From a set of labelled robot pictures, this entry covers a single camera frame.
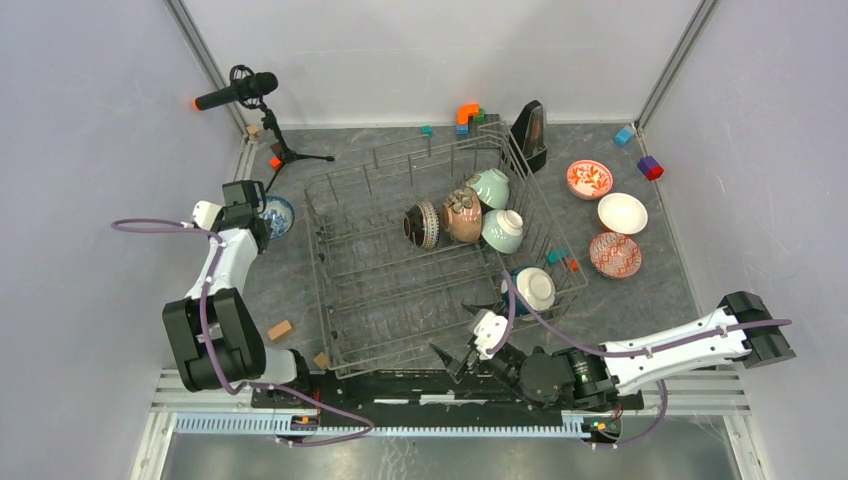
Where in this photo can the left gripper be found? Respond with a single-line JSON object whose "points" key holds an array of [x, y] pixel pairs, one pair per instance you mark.
{"points": [[264, 243]]}

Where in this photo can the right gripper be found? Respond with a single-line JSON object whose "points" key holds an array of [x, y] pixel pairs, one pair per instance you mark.
{"points": [[455, 368]]}

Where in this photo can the white blue rimmed bowl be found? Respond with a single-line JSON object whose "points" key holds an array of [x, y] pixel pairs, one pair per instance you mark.
{"points": [[280, 216]]}

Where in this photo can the grey wire dish rack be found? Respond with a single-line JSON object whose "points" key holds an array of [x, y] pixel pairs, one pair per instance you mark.
{"points": [[383, 300]]}

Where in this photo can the dark brown banded bowl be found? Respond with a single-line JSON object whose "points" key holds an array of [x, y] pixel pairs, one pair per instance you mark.
{"points": [[421, 225]]}

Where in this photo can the blue white patterned bowl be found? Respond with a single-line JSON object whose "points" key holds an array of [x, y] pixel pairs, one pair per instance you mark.
{"points": [[615, 256]]}

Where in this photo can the white bowl orange pattern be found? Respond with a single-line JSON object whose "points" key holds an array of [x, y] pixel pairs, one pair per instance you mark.
{"points": [[589, 180]]}

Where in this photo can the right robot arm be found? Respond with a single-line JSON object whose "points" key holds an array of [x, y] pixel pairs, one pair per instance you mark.
{"points": [[740, 329]]}

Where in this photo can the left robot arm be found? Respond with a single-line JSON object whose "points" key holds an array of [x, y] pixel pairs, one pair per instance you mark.
{"points": [[214, 304]]}

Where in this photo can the black microphone tripod stand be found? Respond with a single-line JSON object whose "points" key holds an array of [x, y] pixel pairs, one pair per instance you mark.
{"points": [[283, 154]]}

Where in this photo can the teal toy block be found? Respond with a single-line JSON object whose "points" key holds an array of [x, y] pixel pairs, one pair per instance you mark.
{"points": [[556, 256]]}

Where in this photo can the light green ribbed bowl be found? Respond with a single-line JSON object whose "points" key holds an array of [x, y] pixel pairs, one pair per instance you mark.
{"points": [[503, 230]]}

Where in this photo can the black microphone orange tip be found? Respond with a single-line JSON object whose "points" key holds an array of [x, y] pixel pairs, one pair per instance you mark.
{"points": [[246, 87]]}

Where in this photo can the pink brown flower bowl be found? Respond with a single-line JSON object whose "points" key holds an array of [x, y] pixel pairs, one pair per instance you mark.
{"points": [[461, 215]]}

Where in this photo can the wooden block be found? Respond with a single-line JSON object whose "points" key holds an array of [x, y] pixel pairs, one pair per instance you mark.
{"points": [[280, 331]]}

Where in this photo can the pale green bowl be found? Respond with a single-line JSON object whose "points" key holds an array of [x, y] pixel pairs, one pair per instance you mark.
{"points": [[491, 186]]}

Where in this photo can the black metronome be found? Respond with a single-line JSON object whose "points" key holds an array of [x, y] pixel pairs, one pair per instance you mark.
{"points": [[527, 141]]}

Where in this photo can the orange curved toy block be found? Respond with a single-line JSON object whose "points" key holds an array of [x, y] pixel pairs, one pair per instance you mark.
{"points": [[467, 113]]}

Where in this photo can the purple red toy block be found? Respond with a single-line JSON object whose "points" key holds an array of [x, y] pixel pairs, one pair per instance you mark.
{"points": [[650, 168]]}

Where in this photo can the blue toy block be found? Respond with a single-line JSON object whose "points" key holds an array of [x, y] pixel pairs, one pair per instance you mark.
{"points": [[624, 136]]}

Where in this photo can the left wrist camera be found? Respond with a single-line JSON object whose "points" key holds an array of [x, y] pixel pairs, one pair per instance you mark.
{"points": [[206, 215]]}

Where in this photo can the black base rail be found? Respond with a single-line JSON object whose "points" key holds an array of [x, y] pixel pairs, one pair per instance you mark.
{"points": [[431, 398]]}

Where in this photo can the wooden cube near rail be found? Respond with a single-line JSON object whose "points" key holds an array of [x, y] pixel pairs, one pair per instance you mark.
{"points": [[321, 361]]}

